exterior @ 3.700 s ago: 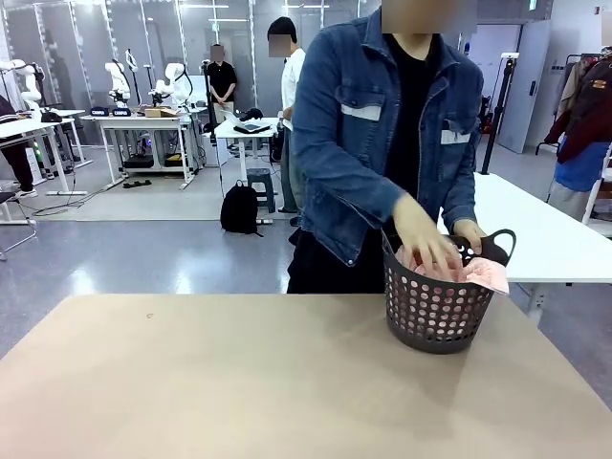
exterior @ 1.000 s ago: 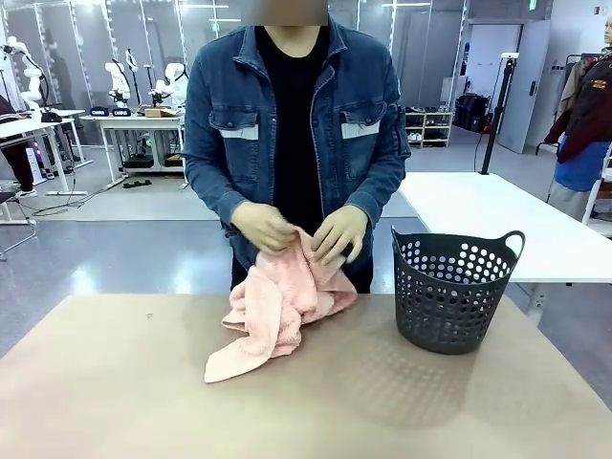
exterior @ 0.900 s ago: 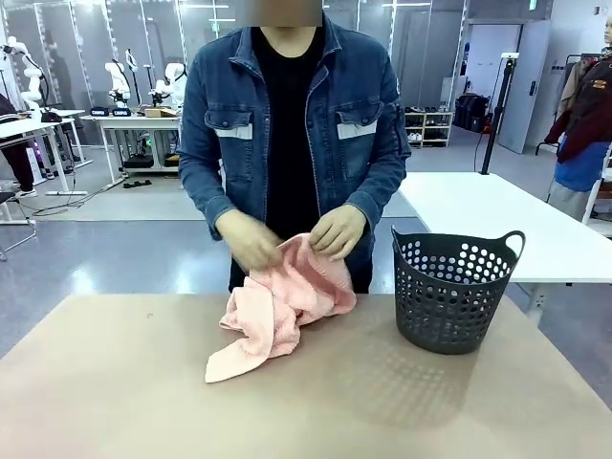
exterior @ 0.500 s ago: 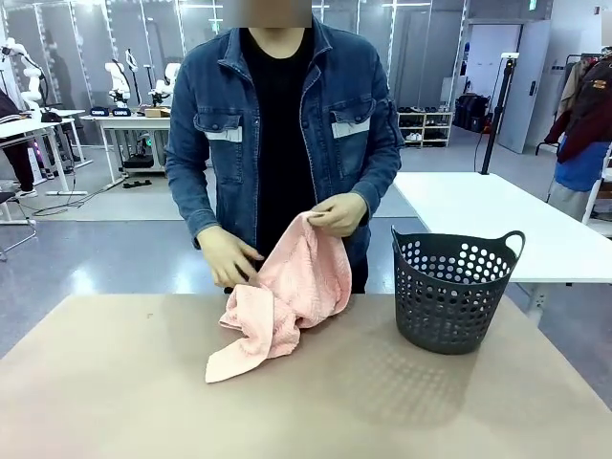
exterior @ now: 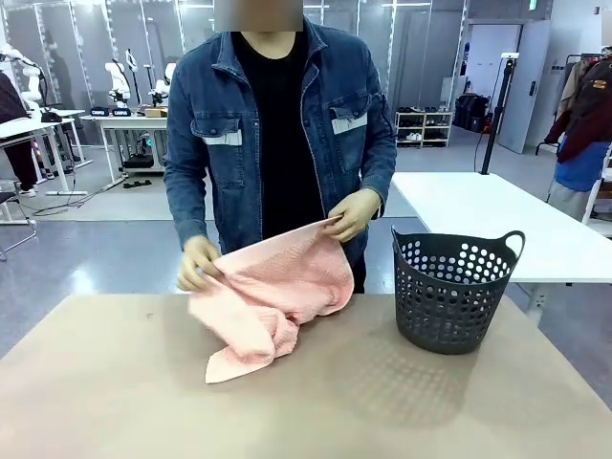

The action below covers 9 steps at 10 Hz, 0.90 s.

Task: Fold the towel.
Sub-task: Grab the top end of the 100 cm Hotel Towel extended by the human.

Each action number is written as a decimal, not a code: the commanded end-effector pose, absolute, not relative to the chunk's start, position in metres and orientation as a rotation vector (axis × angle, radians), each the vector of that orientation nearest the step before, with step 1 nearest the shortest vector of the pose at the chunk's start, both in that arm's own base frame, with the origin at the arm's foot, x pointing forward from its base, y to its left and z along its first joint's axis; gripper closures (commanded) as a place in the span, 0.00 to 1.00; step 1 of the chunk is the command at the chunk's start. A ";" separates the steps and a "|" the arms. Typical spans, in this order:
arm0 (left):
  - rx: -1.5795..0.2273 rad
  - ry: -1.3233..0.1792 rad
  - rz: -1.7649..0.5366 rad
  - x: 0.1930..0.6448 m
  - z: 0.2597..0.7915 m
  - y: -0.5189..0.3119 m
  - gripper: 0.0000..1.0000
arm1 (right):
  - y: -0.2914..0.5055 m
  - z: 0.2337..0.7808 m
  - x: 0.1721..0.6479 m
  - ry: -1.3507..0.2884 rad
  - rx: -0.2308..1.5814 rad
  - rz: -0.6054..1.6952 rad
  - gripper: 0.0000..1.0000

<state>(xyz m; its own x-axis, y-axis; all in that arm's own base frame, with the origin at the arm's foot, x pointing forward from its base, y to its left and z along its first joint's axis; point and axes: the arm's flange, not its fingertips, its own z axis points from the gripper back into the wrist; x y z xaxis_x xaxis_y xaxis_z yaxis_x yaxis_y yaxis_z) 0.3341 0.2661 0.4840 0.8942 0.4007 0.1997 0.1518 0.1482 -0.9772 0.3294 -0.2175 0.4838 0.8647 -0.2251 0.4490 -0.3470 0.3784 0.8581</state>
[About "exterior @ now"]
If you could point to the person's right hand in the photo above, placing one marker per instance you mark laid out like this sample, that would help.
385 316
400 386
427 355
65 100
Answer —
198 263

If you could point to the person's left hand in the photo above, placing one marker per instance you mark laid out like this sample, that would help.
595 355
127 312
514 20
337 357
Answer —
358 210

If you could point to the pink terry towel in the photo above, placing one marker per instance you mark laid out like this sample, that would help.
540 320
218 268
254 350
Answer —
282 282

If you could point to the small white robot arm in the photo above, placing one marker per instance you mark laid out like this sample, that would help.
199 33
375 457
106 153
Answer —
118 83

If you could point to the person's left forearm denim sleeve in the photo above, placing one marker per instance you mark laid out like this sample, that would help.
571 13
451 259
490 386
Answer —
378 162

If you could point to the person's right forearm denim sleeve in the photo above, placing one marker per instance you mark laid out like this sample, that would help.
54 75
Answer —
189 201

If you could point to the pair of white shoes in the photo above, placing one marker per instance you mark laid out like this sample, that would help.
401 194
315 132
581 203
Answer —
414 137

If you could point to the white shoe rack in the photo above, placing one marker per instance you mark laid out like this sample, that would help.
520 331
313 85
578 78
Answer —
425 129

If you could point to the black base unit under desk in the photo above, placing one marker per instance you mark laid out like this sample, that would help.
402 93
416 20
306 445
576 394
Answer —
137 161

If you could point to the person in denim jacket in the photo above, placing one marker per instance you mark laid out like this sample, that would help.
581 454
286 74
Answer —
282 119

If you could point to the large white table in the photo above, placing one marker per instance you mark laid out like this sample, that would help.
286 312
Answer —
478 205

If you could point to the black suitcase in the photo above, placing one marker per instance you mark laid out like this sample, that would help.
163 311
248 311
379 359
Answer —
471 112

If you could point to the dark grey perforated basket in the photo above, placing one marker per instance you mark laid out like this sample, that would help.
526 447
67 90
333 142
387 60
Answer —
449 330

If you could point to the flat cardboard box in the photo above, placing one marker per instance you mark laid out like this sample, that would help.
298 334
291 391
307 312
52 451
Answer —
156 112

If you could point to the white desk with robots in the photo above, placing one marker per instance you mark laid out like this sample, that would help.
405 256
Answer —
129 122

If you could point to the black label box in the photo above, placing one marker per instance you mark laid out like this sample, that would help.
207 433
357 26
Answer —
99 111
121 111

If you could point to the black metal chair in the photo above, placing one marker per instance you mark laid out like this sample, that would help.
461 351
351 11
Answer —
14 220

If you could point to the grey open door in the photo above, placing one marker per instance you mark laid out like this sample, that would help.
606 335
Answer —
523 91

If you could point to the bystander in maroon top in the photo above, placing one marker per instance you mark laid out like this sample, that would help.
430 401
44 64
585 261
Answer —
19 162

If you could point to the white desk with thin legs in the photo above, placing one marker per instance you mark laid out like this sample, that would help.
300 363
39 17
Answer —
43 126

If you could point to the black desk device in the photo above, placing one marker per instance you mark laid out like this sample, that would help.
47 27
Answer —
50 116

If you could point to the blue hanging garment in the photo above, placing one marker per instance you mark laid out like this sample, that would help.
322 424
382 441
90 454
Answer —
581 167

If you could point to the beige hanging coat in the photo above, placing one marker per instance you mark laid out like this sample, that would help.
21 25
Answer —
571 91

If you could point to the maroon hanging jacket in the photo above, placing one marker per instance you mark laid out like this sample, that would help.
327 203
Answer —
590 110

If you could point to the black tripod pole with camera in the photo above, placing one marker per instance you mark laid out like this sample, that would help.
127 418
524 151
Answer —
495 119

